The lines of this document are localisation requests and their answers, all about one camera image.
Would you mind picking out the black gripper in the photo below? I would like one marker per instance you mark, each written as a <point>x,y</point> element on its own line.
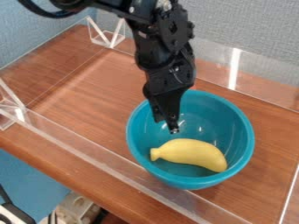
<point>165,87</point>

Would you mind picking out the yellow toy banana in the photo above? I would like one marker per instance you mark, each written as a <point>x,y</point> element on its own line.
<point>191,152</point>

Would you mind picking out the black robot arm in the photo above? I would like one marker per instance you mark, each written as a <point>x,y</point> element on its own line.
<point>162,32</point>

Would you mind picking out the blue plastic bowl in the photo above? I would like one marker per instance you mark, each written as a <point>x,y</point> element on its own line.
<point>210,119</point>

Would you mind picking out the clear acrylic back barrier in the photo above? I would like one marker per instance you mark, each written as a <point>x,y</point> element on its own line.
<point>263,78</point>

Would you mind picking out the clear acrylic barrier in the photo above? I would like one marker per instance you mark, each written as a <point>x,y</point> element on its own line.
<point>183,201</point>
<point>263,78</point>

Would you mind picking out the clear acrylic front barrier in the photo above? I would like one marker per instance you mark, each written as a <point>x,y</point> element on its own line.
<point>183,201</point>

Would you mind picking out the white power strip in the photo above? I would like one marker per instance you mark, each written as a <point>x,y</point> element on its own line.
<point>77,210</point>

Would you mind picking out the black chair part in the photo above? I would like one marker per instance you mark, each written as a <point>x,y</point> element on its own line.
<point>11,214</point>

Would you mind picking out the clear acrylic corner bracket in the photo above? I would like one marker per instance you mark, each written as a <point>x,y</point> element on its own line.
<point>103,37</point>

